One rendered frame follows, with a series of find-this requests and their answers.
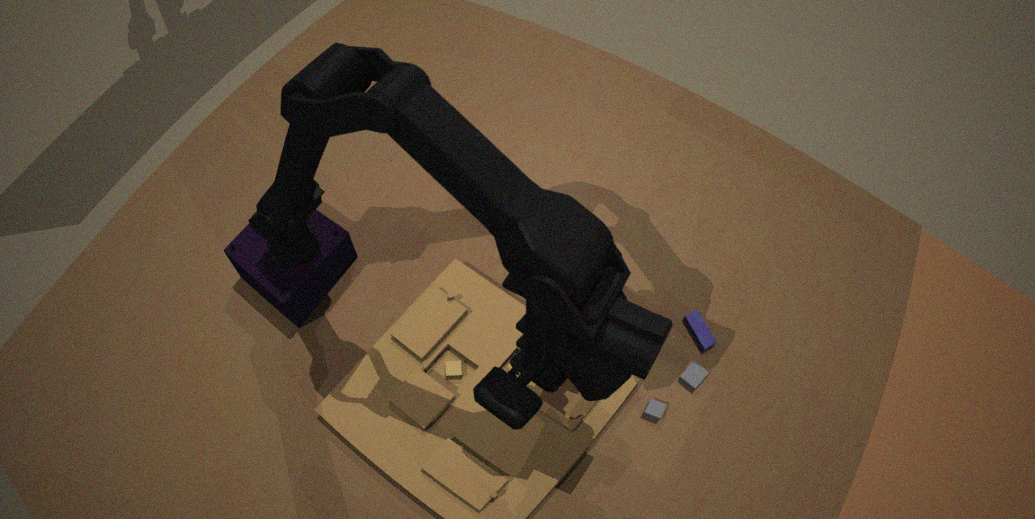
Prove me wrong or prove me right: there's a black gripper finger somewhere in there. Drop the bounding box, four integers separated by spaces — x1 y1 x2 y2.
509 349 568 393

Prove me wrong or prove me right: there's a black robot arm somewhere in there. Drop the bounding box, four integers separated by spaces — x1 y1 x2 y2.
249 44 673 401

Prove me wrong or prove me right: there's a tan puzzle board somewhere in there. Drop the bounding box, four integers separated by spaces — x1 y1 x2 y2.
315 259 640 519

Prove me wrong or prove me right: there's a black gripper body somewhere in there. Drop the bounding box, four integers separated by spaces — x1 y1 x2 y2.
473 315 585 429

